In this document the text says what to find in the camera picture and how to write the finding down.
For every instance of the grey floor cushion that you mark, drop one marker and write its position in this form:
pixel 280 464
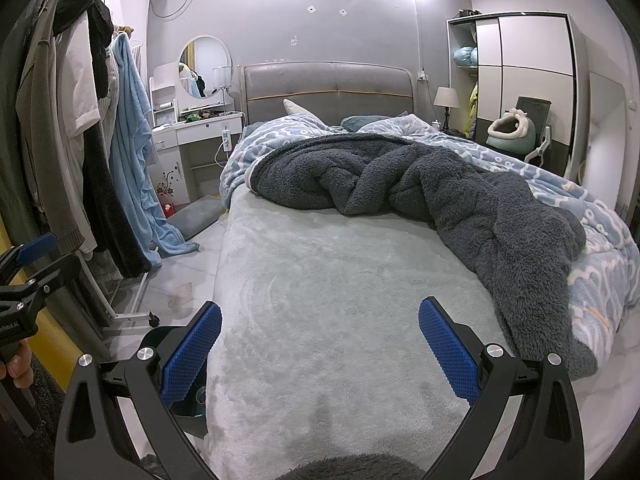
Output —
pixel 197 215

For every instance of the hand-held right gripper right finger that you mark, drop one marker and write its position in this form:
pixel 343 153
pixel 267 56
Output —
pixel 447 350

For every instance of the small red bottle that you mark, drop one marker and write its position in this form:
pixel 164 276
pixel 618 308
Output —
pixel 168 211

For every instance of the dark grey fleece blanket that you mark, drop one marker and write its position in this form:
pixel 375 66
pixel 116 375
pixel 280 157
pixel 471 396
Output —
pixel 475 210

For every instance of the white vanity desk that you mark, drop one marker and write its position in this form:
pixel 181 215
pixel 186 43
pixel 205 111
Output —
pixel 200 132

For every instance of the blue patterned duvet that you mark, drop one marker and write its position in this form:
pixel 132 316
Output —
pixel 600 270

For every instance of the dark waste bin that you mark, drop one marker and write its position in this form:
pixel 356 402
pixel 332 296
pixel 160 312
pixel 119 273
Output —
pixel 192 422

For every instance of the white wardrobe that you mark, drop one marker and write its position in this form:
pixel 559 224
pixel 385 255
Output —
pixel 535 40

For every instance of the grey striped shirt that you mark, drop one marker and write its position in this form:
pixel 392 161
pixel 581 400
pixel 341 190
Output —
pixel 107 110

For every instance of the round vanity mirror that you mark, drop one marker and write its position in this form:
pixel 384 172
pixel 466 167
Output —
pixel 200 60

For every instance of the white clothes rack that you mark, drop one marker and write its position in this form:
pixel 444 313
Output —
pixel 139 295

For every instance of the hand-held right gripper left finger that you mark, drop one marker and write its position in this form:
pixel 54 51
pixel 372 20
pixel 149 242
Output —
pixel 192 352

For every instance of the bedside lamp with dark stem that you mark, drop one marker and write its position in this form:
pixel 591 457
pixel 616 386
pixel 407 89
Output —
pixel 445 96

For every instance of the white and green cat bed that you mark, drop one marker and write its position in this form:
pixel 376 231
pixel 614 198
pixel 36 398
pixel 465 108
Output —
pixel 510 132

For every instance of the white hanging power strip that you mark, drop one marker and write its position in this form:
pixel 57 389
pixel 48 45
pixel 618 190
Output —
pixel 225 139

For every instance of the olive green jacket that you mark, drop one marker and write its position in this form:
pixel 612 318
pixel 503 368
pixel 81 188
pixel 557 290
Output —
pixel 45 160

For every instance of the yellow panel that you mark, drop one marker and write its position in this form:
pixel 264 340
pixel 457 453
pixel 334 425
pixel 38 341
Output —
pixel 50 360

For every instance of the black hooded garment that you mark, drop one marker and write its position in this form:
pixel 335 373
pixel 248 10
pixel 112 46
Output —
pixel 97 15

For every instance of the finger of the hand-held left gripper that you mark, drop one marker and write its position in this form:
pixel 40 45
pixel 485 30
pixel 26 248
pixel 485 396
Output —
pixel 37 249
pixel 55 277

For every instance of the blue-grey pillow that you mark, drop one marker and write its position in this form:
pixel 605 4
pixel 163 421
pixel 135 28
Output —
pixel 357 122

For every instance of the white pillow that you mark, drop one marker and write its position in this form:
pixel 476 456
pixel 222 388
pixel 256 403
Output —
pixel 297 109

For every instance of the white door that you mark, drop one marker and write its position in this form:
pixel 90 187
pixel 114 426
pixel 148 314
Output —
pixel 607 125

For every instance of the black trousers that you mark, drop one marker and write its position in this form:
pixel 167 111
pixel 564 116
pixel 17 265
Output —
pixel 110 210

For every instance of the grey padded headboard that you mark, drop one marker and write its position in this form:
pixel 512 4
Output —
pixel 325 82

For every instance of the light blue plush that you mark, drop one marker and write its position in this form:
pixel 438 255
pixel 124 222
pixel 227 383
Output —
pixel 465 56

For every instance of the black chair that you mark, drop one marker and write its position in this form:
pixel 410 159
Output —
pixel 537 107

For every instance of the grey fuzzy cloth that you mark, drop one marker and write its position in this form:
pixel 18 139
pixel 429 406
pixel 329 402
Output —
pixel 350 470

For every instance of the small dark box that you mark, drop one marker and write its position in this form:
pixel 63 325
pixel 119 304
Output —
pixel 467 12

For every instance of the small brown plush toy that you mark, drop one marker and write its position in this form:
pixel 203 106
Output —
pixel 125 31

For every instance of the white vanity lamp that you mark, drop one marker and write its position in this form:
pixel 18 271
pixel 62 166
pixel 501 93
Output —
pixel 222 77

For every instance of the yellow-green garment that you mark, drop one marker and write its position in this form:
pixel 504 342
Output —
pixel 473 105

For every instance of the person's left hand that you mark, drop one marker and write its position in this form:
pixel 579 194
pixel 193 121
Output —
pixel 22 365

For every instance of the white shirt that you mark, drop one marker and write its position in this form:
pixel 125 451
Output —
pixel 77 85

